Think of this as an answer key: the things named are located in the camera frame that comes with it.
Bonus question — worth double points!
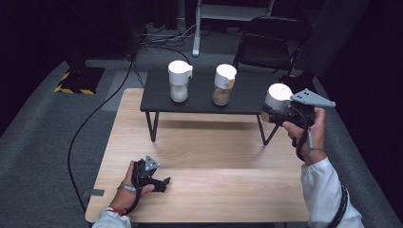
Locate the low black shelf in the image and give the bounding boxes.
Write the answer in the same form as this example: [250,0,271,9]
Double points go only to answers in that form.
[140,69,283,146]

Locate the white metal stand frame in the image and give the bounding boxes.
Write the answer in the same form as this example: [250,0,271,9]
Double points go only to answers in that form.
[192,0,275,58]

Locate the person's left hand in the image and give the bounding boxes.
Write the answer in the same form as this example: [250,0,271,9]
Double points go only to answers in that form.
[108,160,156,217]

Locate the black wrist strap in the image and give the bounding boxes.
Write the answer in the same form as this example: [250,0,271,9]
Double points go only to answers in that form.
[117,184,143,217]
[295,126,327,162]

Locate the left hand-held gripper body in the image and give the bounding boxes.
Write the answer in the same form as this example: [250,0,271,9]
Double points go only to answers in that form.
[131,155,161,191]

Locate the white-lidded jar with tan powder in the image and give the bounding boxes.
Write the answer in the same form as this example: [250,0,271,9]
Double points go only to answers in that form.
[212,64,238,106]

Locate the white-lidded jar with white powder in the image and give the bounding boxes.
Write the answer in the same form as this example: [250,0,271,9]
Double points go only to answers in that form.
[167,60,194,104]

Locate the white-lidded jar with brown powder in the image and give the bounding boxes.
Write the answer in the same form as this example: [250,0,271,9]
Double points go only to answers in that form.
[259,83,294,124]

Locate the person's right hand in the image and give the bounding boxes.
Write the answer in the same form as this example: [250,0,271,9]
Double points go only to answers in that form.
[281,106,327,166]

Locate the bundle of floor cables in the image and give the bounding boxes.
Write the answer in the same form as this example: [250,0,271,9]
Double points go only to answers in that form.
[139,22,199,72]

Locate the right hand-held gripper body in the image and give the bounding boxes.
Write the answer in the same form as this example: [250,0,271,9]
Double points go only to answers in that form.
[284,88,336,129]

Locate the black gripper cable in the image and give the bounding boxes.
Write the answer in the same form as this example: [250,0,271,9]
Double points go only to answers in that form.
[327,180,350,228]

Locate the black folding chair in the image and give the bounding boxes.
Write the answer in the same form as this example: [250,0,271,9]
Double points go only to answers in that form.
[231,15,313,77]

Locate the grey hanging panel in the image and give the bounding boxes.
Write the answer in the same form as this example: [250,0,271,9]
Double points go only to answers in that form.
[294,0,372,79]

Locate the red wrist bracelet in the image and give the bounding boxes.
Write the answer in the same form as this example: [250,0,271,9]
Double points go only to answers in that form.
[106,206,126,217]

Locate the long black floor cable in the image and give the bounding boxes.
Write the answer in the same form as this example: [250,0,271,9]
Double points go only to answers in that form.
[67,47,137,214]

